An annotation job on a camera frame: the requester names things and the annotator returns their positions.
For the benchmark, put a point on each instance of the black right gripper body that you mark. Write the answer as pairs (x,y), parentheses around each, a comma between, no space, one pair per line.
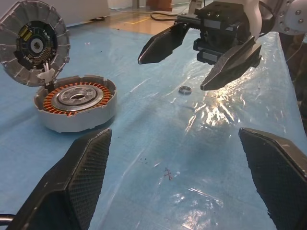
(220,24)

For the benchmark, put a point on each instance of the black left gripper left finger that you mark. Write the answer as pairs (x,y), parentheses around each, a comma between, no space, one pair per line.
(72,182)

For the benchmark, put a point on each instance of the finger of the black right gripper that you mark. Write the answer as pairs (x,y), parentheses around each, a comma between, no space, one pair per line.
(163,45)
(232,64)

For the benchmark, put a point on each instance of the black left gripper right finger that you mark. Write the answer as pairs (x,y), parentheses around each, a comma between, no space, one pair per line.
(280,177)

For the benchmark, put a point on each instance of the grey motor base copper windings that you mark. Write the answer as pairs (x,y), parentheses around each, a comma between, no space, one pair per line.
(79,117)

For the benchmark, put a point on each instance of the grey motor cover circuit board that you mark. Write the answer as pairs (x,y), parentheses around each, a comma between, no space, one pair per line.
(14,60)

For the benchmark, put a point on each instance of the brown box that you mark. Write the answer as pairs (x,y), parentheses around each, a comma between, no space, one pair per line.
(158,4)

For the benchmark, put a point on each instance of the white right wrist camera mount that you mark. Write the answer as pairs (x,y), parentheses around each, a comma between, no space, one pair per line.
(254,16)

